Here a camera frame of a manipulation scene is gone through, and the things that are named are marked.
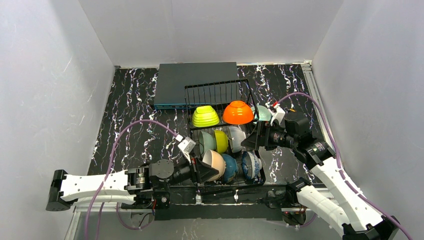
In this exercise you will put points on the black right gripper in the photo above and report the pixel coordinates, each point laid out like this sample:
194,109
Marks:
261,135

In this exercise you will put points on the dark blue beige bowl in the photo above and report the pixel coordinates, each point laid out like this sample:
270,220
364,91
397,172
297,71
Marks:
231,168

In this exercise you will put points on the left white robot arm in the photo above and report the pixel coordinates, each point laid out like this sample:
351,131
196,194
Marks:
146,186

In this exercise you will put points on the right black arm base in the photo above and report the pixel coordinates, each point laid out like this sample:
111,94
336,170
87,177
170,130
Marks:
287,198

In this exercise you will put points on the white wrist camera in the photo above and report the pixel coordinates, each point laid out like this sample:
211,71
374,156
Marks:
186,146
277,114

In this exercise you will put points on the pale green bowl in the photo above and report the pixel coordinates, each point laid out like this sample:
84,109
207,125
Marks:
206,142

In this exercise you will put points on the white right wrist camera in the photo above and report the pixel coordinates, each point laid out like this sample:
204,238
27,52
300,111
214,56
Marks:
277,114

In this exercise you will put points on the black wire dish rack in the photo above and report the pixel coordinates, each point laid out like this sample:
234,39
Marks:
220,116

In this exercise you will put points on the grey green small bowl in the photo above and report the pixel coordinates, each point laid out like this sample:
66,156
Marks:
260,113

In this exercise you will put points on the yellow green bowl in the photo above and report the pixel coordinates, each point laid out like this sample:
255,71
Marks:
221,140

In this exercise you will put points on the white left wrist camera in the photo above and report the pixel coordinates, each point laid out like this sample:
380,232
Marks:
186,146

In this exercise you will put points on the blue patterned bowl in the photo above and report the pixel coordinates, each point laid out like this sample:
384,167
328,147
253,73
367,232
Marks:
251,165

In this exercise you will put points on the aluminium table edge rail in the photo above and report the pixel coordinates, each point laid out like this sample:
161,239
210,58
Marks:
313,90

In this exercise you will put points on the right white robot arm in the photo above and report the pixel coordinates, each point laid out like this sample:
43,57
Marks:
350,215

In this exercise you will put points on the orange white bowl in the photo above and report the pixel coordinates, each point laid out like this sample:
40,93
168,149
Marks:
237,113

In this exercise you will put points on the dark striped white bowl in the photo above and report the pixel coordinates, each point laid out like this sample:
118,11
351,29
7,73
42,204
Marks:
236,135

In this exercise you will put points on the green white bowl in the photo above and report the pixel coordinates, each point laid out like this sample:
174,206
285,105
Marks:
205,116

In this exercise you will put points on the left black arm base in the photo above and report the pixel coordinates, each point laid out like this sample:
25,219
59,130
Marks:
148,203

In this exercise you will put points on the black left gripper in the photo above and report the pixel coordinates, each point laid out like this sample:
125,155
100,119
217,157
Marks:
194,170

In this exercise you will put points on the cream white bowl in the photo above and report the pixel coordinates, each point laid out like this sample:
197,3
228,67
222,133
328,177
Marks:
216,161

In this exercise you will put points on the dark grey flat box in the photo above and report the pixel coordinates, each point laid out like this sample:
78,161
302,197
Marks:
172,79

